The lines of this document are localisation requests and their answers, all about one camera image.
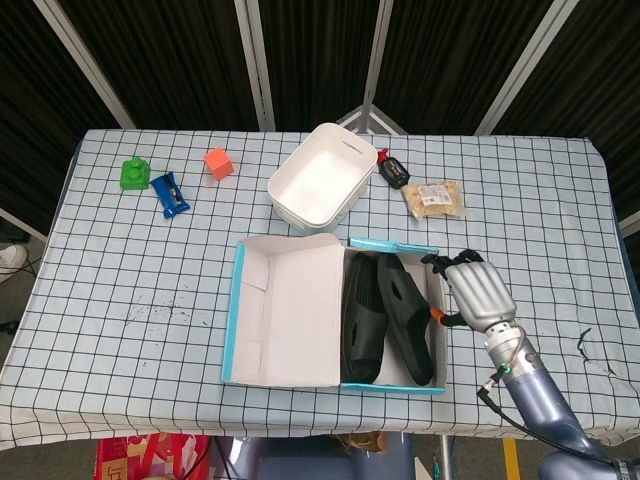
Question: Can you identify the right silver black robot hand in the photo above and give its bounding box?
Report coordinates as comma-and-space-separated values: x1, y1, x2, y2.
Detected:
421, 248, 518, 332

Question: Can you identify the black slipper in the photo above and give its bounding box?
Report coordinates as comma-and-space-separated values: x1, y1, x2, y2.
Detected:
341, 252, 389, 384
375, 252, 435, 386

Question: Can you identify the light blue shoe box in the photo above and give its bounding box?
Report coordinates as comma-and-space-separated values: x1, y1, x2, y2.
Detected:
221, 232, 450, 396

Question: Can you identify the beige snack packet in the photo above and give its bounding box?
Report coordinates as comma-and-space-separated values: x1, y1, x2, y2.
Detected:
400, 180, 467, 220

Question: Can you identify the black bottle with red cap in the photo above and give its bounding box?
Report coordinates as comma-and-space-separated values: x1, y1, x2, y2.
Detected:
375, 147, 412, 190

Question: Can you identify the metal table leg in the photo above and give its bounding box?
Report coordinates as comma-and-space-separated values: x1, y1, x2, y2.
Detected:
439, 434, 454, 480

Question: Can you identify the brown paper bag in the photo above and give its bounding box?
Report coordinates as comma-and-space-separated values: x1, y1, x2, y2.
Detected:
334, 430, 390, 454

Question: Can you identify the white plastic storage bin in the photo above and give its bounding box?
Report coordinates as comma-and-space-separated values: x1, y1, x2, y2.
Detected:
267, 122, 379, 236

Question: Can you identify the grey metal screen foot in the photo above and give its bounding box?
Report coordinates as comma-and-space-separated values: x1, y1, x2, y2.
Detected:
337, 103, 409, 135

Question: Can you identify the dark blue chair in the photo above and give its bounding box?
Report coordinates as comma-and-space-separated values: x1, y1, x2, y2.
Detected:
249, 432, 416, 480

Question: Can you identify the orange cube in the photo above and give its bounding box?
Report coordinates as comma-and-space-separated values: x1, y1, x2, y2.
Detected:
203, 146, 236, 181

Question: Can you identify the blue toy piece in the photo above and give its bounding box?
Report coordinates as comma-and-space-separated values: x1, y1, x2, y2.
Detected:
149, 171, 193, 220

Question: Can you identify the white checkered tablecloth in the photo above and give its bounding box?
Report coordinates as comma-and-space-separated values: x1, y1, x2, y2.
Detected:
0, 128, 640, 446

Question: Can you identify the green toy block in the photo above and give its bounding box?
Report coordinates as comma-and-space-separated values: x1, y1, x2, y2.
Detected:
119, 155, 152, 192

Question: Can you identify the red patterned bag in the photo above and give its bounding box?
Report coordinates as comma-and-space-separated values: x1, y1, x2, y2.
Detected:
94, 433, 214, 480

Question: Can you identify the black folding screen white frame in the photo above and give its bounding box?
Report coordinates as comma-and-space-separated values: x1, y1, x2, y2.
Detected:
0, 0, 640, 241

